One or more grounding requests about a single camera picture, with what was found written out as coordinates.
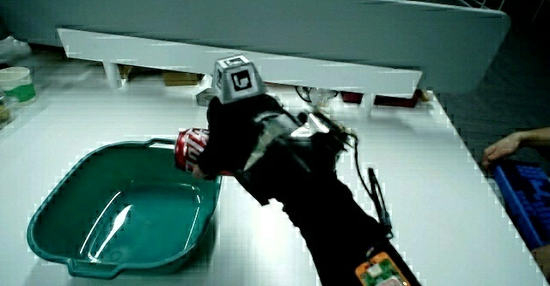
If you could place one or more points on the person's right hand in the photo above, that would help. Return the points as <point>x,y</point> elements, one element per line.
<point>240,140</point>

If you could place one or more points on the red cola can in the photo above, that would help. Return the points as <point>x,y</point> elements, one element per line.
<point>191,148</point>

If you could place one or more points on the another person's forearm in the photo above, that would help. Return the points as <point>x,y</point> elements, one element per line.
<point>537,138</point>

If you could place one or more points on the white desk shelf riser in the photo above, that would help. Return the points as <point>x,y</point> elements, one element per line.
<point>172,56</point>

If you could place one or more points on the white desk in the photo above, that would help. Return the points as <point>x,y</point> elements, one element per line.
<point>429,200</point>

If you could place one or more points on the brown cardboard box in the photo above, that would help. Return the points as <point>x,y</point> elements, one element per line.
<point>180,78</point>

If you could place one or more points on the white partition panel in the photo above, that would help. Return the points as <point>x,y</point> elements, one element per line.
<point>301,24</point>

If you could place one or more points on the teal plastic basin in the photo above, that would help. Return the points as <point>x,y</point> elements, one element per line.
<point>142,226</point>

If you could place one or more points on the dark red flat box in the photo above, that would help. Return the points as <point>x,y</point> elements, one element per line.
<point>395,100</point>

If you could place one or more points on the orange green circuit board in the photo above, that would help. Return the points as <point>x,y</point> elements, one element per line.
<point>380,273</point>

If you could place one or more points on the white and green cup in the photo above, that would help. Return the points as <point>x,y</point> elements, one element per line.
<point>17,84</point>

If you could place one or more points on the blue plastic crate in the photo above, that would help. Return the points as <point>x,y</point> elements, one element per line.
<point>526,200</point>

